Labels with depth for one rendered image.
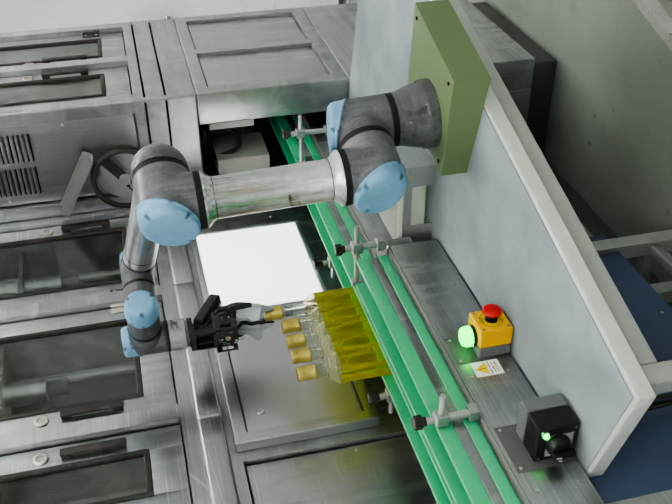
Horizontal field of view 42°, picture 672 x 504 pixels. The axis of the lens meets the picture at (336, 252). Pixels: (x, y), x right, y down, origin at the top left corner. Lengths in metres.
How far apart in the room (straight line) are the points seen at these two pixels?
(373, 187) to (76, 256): 1.30
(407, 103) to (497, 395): 0.62
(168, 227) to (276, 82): 1.22
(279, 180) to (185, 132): 1.15
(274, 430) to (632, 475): 0.80
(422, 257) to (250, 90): 0.97
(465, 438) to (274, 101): 1.49
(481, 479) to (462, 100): 0.73
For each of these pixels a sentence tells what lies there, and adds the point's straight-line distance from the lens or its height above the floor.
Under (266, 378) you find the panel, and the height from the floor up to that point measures 1.21.
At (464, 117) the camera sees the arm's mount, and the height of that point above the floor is 0.79.
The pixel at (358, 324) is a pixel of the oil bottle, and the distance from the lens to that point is 2.10.
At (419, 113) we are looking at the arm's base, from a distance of 1.86.
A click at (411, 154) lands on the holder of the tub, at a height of 0.79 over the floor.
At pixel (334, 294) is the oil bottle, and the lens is 2.19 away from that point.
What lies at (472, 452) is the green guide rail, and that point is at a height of 0.92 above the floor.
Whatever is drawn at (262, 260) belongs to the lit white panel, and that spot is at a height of 1.13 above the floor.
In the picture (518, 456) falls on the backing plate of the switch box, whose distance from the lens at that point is 1.65.
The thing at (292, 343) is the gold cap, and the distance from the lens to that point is 2.08.
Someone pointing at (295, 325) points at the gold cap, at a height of 1.13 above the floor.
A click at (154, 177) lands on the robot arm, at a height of 1.42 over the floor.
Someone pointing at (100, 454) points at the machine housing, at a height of 1.62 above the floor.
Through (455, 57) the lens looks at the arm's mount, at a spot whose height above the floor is 0.80.
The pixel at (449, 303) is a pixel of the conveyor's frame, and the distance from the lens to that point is 1.97.
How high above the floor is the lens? 1.44
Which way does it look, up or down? 12 degrees down
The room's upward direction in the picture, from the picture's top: 98 degrees counter-clockwise
